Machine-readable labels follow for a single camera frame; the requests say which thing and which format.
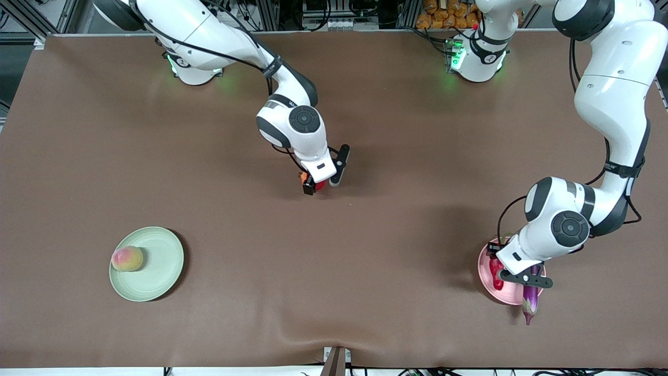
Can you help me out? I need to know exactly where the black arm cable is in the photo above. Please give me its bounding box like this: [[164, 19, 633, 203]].
[[496, 37, 643, 246], [128, 0, 306, 173]]

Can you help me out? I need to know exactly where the white power strip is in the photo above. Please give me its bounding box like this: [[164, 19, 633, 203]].
[[302, 17, 381, 31]]

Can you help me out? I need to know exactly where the pink round plate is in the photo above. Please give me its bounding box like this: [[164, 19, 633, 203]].
[[478, 238, 547, 306]]

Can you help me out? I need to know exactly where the yellow pink peach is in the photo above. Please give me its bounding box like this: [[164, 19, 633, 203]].
[[111, 246, 145, 273]]

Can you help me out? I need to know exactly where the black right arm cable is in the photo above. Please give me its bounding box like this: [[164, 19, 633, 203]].
[[128, 0, 306, 173]]

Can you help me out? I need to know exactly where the aluminium frame post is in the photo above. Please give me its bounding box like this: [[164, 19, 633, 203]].
[[0, 0, 79, 48]]

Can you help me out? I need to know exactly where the red pomegranate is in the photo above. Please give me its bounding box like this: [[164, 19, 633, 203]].
[[299, 171, 328, 191]]

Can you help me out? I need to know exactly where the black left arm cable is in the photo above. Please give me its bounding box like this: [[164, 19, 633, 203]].
[[496, 37, 643, 246]]

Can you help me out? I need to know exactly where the pale green round plate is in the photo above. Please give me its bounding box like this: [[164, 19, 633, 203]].
[[109, 226, 185, 303]]

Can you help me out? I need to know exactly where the bag of orange items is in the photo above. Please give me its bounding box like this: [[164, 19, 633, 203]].
[[416, 0, 481, 30]]

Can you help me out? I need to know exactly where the purple eggplant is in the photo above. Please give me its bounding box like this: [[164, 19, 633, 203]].
[[522, 265, 542, 326]]

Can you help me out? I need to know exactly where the brown table cloth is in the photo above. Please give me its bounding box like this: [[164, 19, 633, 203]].
[[0, 29, 668, 369]]

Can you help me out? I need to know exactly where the red chili pepper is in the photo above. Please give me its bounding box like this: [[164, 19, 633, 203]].
[[487, 245, 506, 291]]

